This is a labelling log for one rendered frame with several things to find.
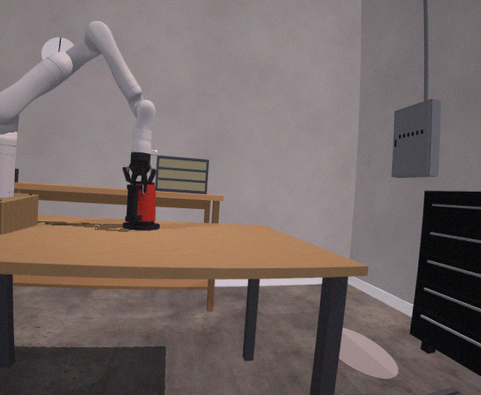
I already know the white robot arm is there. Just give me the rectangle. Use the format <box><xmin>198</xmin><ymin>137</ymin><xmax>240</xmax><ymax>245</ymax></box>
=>
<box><xmin>0</xmin><ymin>21</ymin><xmax>158</xmax><ymax>198</ymax></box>

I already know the dark grey round disc with center stud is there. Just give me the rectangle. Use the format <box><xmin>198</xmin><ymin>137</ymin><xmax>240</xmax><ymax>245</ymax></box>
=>
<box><xmin>123</xmin><ymin>222</ymin><xmax>160</xmax><ymax>230</ymax></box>

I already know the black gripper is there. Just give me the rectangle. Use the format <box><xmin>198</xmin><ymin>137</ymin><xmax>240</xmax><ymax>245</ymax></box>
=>
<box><xmin>123</xmin><ymin>152</ymin><xmax>157</xmax><ymax>194</ymax></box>

